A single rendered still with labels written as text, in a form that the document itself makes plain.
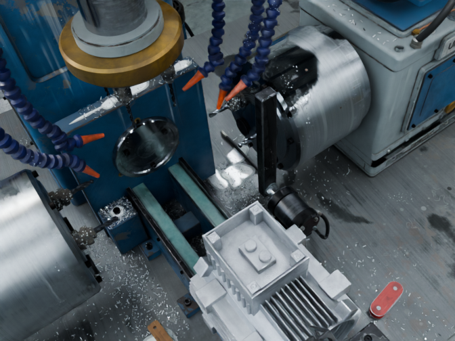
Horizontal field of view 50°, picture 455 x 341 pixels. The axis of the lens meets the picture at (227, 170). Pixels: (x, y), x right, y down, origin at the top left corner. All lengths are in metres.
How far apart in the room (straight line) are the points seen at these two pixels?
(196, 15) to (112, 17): 2.43
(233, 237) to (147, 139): 0.33
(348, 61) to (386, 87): 0.10
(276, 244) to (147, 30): 0.36
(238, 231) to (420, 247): 0.50
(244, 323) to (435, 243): 0.55
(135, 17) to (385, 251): 0.71
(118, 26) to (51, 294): 0.41
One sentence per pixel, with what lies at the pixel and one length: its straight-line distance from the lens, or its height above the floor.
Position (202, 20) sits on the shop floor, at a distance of 3.05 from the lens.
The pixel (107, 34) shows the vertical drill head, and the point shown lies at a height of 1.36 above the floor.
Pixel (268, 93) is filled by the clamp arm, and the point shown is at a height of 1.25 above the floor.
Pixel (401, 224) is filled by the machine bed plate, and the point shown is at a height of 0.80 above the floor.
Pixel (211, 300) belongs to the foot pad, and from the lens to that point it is 0.74.
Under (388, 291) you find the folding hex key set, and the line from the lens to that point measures 1.05.
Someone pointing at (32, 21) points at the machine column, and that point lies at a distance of 0.92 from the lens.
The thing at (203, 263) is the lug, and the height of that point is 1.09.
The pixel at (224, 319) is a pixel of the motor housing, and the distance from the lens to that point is 0.74.
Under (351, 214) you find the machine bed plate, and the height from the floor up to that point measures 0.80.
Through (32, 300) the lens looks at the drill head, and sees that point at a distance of 0.81.
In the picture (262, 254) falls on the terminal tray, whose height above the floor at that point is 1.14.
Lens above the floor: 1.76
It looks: 52 degrees down
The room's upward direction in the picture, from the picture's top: 7 degrees counter-clockwise
